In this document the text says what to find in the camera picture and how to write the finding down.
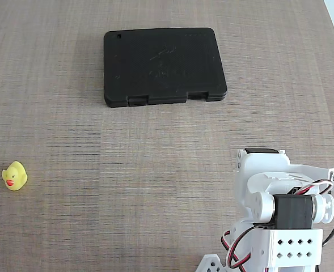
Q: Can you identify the red white black servo cable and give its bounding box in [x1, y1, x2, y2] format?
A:
[221, 222, 269, 270]
[293, 180, 334, 196]

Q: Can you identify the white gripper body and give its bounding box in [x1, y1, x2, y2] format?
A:
[234, 148, 331, 199]

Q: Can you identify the black flat plastic case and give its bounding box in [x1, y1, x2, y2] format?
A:
[103, 27, 228, 108]

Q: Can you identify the yellow rubber duck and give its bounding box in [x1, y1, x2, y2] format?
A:
[1, 160, 28, 192]

